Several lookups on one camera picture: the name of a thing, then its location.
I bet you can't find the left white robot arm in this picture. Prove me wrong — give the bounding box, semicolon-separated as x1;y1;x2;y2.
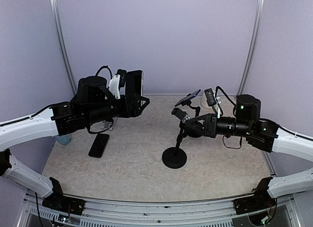
0;69;150;210

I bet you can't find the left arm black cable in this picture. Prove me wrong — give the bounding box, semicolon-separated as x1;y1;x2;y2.
0;65;115;135

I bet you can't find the black smartphone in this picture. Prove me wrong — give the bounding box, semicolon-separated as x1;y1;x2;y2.
88;134;110;159

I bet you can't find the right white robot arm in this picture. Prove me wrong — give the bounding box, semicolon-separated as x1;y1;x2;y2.
178;94;313;209

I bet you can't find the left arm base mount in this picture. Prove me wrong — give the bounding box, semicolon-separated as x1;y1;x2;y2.
42;196;86;216

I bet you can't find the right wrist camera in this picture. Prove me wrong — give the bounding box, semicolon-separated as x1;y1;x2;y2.
204;88;222;117

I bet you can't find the short black phone stand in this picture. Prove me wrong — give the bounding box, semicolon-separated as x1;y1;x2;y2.
180;93;205;138

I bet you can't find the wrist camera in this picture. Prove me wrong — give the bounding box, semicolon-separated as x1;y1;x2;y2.
204;88;222;117
109;69;127;99

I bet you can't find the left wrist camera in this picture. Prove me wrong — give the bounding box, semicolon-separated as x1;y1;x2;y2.
109;69;127;99

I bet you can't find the aluminium corner post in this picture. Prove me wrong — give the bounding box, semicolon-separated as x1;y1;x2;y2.
50;0;77;95
236;0;265;96

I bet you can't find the blue and white cup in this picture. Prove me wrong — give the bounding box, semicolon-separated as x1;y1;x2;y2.
54;135;71;146

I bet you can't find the aluminium front rail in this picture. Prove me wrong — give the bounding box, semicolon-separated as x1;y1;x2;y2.
17;191;303;227

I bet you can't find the right aluminium corner post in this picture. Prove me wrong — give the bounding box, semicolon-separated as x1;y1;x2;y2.
236;0;265;96

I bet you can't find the left aluminium corner post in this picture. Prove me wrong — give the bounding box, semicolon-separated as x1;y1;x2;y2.
50;0;77;95

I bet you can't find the tall black phone stand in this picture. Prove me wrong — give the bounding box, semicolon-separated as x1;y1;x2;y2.
162;107;190;169

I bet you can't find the grey phone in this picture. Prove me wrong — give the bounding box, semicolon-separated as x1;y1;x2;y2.
125;70;143;96

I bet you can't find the blue phone on short stand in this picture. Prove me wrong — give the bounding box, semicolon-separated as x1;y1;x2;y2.
175;89;201;107

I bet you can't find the white folding phone stand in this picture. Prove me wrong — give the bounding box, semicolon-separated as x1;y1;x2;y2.
100;120;115;130

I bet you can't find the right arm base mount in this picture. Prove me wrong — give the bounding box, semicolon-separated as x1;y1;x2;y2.
233;193;277;215

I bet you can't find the cream ceramic mug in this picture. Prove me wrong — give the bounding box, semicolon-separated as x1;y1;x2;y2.
201;94;210;109

